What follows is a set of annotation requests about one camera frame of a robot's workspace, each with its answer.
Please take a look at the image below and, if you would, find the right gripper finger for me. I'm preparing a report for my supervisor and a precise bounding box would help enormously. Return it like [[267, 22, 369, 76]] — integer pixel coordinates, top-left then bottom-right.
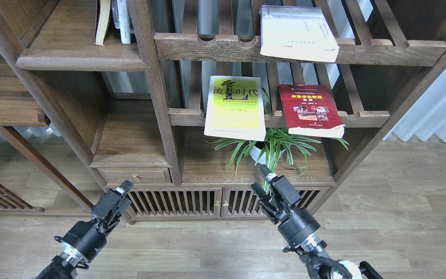
[[251, 183, 274, 208], [258, 165, 301, 210]]

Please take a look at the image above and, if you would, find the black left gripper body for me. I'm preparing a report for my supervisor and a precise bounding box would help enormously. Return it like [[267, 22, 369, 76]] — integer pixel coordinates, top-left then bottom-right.
[[55, 217, 117, 269]]

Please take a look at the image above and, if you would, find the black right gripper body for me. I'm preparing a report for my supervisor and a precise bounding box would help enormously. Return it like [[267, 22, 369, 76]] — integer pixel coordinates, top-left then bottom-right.
[[262, 201, 327, 256]]

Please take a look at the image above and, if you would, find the red cover book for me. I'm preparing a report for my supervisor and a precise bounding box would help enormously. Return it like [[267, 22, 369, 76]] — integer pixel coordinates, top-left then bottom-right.
[[278, 84, 345, 138]]

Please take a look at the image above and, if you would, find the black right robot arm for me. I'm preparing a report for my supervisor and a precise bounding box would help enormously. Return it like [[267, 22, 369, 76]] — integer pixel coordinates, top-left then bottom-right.
[[251, 165, 382, 279]]

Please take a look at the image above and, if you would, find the brass drawer knob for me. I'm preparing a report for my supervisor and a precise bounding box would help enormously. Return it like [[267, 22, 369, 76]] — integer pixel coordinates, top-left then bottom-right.
[[132, 174, 141, 183]]

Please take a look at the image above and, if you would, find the white plant pot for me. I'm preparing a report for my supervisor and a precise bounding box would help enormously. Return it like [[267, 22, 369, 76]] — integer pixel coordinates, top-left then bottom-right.
[[249, 141, 286, 169]]

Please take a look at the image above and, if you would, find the green spider plant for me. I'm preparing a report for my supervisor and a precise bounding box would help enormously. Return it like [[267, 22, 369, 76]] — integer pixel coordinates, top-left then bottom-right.
[[206, 88, 350, 213]]

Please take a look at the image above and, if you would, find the yellow green cover book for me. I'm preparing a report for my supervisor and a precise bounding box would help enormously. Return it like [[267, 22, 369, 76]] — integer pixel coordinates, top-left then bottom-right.
[[204, 76, 266, 141]]

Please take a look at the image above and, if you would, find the dark wooden bookshelf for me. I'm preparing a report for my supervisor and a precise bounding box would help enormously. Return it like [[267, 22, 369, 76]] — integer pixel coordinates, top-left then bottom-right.
[[0, 0, 446, 221]]

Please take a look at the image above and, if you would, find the white cover book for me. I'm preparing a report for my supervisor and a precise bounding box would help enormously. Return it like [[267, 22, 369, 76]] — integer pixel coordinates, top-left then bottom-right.
[[260, 5, 340, 62]]

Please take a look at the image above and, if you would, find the white curtain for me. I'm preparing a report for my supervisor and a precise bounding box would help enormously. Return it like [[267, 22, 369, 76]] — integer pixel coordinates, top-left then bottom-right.
[[384, 69, 446, 142]]

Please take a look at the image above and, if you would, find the upright white book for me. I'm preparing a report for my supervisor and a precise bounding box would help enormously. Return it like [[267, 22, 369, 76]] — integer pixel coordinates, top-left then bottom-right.
[[117, 0, 134, 44]]

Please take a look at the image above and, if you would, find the upright tan book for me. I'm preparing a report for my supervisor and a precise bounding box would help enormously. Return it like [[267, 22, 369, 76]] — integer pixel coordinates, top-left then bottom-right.
[[94, 0, 111, 46]]

